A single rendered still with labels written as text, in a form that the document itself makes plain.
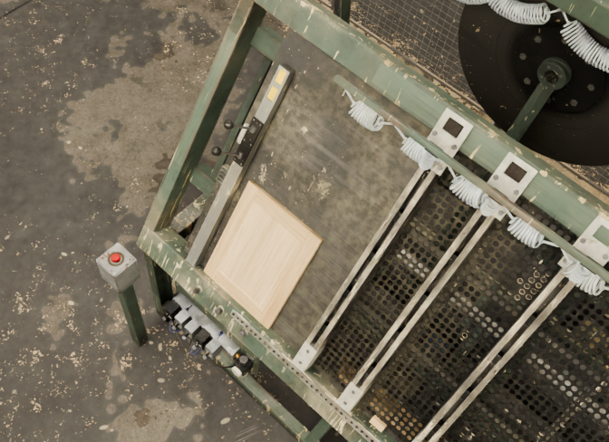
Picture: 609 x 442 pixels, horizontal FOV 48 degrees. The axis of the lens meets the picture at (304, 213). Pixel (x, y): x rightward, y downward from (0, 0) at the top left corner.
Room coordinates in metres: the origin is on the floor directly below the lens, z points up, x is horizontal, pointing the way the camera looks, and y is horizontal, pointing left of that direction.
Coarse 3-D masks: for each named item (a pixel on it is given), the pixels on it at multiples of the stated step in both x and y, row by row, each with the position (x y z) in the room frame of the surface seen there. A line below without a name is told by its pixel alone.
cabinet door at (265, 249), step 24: (264, 192) 1.42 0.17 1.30; (240, 216) 1.37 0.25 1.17; (264, 216) 1.36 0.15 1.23; (288, 216) 1.34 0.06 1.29; (240, 240) 1.31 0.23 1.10; (264, 240) 1.29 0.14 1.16; (288, 240) 1.28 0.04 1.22; (312, 240) 1.26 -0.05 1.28; (216, 264) 1.25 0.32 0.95; (240, 264) 1.24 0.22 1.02; (264, 264) 1.23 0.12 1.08; (288, 264) 1.21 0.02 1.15; (240, 288) 1.17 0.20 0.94; (264, 288) 1.16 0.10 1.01; (288, 288) 1.15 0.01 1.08; (264, 312) 1.09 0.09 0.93
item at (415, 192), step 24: (456, 120) 1.39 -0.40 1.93; (456, 144) 1.34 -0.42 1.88; (432, 168) 1.30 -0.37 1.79; (408, 192) 1.29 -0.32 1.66; (408, 216) 1.24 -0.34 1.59; (384, 240) 1.19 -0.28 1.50; (360, 264) 1.14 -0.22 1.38; (360, 288) 1.09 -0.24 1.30; (336, 312) 1.03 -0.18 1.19; (312, 336) 0.98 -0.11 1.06; (312, 360) 0.92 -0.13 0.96
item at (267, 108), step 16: (272, 80) 1.67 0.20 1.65; (288, 80) 1.67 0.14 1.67; (256, 112) 1.61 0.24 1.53; (272, 112) 1.61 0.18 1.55; (256, 144) 1.54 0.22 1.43; (240, 176) 1.47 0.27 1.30; (224, 192) 1.43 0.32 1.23; (224, 208) 1.40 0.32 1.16; (208, 224) 1.36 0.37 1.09; (208, 240) 1.32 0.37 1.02; (192, 256) 1.28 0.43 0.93
